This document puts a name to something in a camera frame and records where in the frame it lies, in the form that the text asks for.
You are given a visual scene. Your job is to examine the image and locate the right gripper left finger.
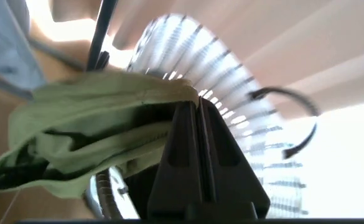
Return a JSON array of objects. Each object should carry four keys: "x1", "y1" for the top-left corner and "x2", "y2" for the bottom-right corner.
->
[{"x1": 147, "y1": 101, "x2": 203, "y2": 219}]

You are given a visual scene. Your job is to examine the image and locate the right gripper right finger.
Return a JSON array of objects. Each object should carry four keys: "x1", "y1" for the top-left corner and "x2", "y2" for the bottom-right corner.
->
[{"x1": 199, "y1": 96, "x2": 271, "y2": 219}]

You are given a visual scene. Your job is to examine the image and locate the pale grey shorts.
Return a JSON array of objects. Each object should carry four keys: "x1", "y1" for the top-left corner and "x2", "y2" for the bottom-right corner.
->
[{"x1": 0, "y1": 0, "x2": 47, "y2": 91}]

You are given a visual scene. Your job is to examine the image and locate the green garment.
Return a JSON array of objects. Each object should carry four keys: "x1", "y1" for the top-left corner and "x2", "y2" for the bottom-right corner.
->
[{"x1": 0, "y1": 71, "x2": 200, "y2": 200}]

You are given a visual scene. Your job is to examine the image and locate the white laundry basket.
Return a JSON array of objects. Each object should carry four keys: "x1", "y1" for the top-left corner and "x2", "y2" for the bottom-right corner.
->
[{"x1": 85, "y1": 12, "x2": 321, "y2": 219}]

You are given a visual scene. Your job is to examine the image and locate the black clothes rack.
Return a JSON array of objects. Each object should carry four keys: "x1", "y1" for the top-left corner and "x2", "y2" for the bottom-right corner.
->
[{"x1": 26, "y1": 0, "x2": 119, "y2": 73}]

